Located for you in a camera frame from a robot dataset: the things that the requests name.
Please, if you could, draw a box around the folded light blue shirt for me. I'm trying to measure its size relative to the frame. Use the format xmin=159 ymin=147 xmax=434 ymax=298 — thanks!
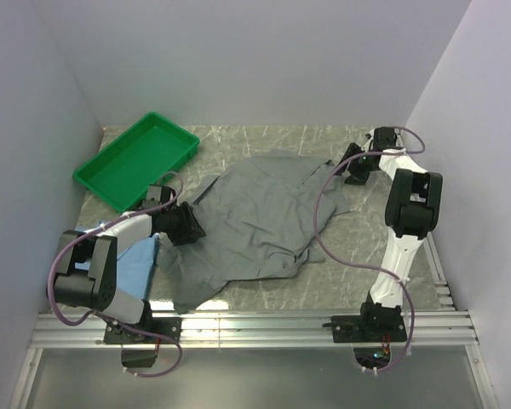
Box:
xmin=98 ymin=215 xmax=159 ymax=299

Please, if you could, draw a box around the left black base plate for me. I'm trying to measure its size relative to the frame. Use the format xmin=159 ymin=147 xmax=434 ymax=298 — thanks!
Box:
xmin=103 ymin=317 xmax=182 ymax=345

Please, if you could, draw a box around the grey long sleeve shirt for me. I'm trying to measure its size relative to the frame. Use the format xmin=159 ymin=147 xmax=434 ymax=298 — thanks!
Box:
xmin=157 ymin=150 xmax=350 ymax=314

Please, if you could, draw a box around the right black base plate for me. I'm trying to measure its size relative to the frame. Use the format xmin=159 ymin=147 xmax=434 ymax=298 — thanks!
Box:
xmin=323 ymin=315 xmax=408 ymax=343

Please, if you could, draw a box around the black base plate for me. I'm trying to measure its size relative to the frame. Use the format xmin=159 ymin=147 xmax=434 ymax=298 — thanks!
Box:
xmin=323 ymin=315 xmax=408 ymax=343
xmin=103 ymin=317 xmax=182 ymax=345

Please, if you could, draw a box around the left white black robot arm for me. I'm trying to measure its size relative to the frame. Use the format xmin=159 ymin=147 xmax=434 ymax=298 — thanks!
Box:
xmin=46 ymin=199 xmax=206 ymax=343

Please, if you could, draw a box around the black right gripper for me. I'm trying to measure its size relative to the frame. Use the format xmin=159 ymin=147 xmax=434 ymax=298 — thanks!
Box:
xmin=331 ymin=143 xmax=376 ymax=187

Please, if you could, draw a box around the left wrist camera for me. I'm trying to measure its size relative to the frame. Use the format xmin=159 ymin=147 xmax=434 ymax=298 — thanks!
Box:
xmin=140 ymin=184 xmax=176 ymax=210

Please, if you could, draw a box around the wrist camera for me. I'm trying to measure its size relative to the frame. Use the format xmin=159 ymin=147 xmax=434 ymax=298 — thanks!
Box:
xmin=366 ymin=127 xmax=401 ymax=152
xmin=140 ymin=184 xmax=176 ymax=210

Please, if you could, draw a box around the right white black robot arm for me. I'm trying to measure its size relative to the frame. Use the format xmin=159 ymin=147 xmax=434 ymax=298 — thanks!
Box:
xmin=339 ymin=143 xmax=443 ymax=341

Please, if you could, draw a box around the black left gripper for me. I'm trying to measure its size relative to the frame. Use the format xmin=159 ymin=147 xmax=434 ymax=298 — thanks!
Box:
xmin=163 ymin=201 xmax=205 ymax=246

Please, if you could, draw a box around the green plastic tray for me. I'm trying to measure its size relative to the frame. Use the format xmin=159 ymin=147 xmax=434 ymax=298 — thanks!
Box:
xmin=72 ymin=112 xmax=200 ymax=212

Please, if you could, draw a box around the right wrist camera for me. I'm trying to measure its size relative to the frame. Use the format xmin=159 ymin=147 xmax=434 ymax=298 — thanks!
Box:
xmin=366 ymin=127 xmax=401 ymax=152

